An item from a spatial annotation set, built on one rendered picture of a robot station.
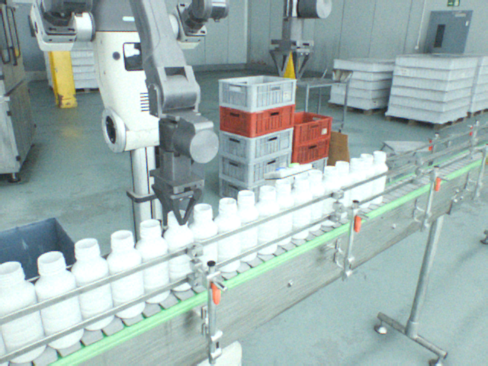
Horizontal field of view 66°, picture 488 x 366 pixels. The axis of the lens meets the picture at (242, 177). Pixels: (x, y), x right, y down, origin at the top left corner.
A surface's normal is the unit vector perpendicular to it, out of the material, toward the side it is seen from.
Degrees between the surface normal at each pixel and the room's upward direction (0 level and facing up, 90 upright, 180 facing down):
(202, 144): 91
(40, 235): 90
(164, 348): 90
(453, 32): 90
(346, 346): 0
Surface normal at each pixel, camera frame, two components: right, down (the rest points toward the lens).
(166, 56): 0.57, -0.17
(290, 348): 0.02, -0.93
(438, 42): -0.77, 0.22
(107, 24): 0.64, 0.29
